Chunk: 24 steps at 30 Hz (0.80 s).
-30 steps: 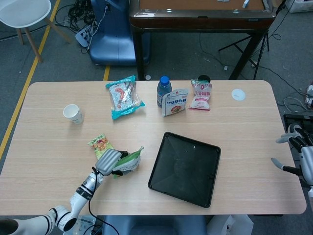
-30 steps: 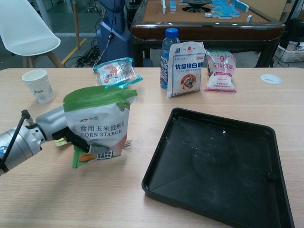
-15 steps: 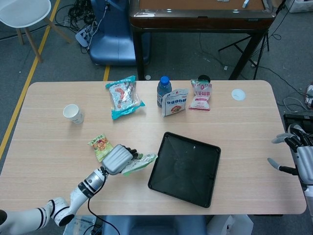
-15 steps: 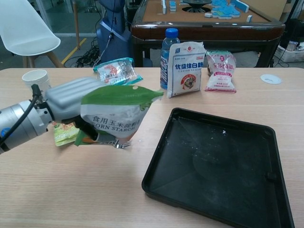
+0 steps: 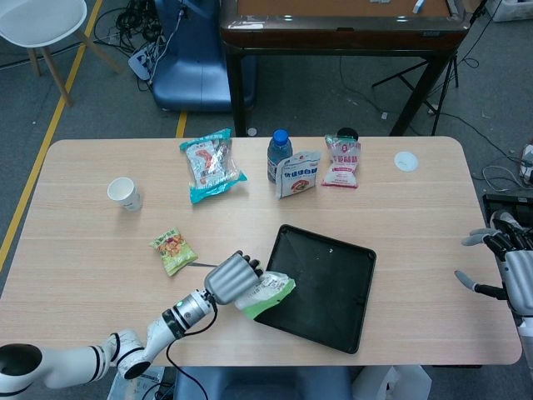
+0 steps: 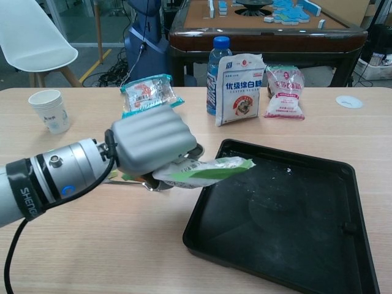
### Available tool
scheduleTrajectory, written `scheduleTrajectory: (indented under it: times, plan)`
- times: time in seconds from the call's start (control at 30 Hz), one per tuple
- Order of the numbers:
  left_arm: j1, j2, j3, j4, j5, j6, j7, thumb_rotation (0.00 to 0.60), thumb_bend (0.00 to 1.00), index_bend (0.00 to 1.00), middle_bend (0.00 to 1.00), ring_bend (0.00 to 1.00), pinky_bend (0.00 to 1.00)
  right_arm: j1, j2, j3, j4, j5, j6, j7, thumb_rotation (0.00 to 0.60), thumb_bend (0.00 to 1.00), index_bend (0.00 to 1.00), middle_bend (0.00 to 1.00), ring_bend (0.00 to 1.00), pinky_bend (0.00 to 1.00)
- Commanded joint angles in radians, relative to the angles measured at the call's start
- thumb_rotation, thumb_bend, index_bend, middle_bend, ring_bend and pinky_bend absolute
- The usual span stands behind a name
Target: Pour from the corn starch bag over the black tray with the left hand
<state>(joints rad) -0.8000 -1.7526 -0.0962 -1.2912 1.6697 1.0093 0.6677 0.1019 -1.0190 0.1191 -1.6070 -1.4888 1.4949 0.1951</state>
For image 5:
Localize white round table cap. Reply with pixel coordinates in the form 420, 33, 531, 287
393, 150, 420, 173

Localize pink white sugar bag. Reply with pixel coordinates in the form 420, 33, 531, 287
320, 133, 361, 190

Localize clear plastic bag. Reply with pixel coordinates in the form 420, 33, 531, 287
108, 366, 176, 400

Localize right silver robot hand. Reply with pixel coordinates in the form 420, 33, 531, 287
453, 219, 533, 317

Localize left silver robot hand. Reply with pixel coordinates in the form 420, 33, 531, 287
202, 250, 264, 306

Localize dark wood mahjong table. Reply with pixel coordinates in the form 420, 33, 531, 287
219, 0, 467, 138

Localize small green snack packet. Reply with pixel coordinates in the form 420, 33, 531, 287
149, 227, 199, 278

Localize black square plastic tray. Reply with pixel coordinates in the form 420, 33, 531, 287
251, 223, 378, 356

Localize grey white sneaker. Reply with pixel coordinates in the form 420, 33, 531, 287
490, 210, 522, 231

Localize black cable tangle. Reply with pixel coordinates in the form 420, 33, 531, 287
93, 0, 167, 47

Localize white paper cup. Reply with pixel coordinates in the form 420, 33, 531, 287
107, 177, 144, 213

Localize white caster sugar bag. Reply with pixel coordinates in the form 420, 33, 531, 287
275, 150, 322, 201

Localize teal snack bag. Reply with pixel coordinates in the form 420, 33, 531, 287
178, 127, 248, 205

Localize green corn starch bag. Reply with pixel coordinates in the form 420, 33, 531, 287
233, 269, 296, 321

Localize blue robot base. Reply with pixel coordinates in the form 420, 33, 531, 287
150, 0, 257, 113

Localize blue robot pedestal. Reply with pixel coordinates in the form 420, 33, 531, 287
172, 366, 355, 400

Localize blue water bottle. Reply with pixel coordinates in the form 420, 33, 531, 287
266, 128, 294, 183

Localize white cardboard box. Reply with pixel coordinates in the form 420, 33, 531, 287
353, 364, 433, 400

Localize black platform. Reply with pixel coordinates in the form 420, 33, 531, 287
481, 192, 533, 226

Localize white power strip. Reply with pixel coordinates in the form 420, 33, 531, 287
127, 35, 167, 83

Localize black tripod stand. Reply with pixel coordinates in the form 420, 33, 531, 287
371, 41, 461, 137

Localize white chair wooden legs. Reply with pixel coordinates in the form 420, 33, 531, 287
0, 0, 125, 108

